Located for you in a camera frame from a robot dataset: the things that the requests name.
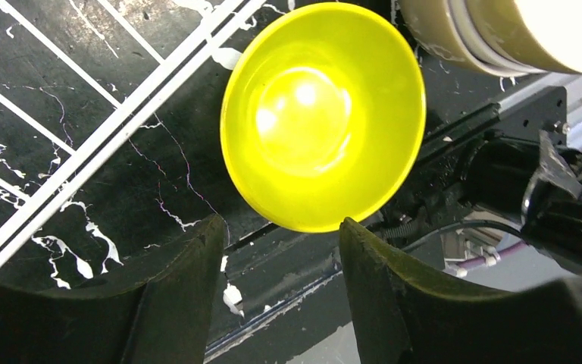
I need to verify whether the beige bowl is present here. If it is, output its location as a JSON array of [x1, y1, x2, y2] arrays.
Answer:
[[398, 1, 582, 76]]

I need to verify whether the white wire dish rack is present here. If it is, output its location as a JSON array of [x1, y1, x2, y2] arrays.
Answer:
[[0, 1, 264, 268]]

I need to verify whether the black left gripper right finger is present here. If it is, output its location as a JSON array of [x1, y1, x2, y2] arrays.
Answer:
[[339, 218, 582, 363]]

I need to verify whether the yellow-green bowl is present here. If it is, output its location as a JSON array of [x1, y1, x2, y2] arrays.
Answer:
[[220, 2, 427, 233]]

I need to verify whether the pale grey bowl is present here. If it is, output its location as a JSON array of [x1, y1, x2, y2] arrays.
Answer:
[[448, 0, 544, 77]]

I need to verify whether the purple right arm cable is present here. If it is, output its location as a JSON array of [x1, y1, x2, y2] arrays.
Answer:
[[451, 240, 530, 276]]

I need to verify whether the aluminium table edge rail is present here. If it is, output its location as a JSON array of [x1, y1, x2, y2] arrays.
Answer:
[[491, 73, 582, 151]]

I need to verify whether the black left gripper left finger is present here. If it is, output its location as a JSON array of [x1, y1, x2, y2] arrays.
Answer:
[[0, 215, 225, 363]]

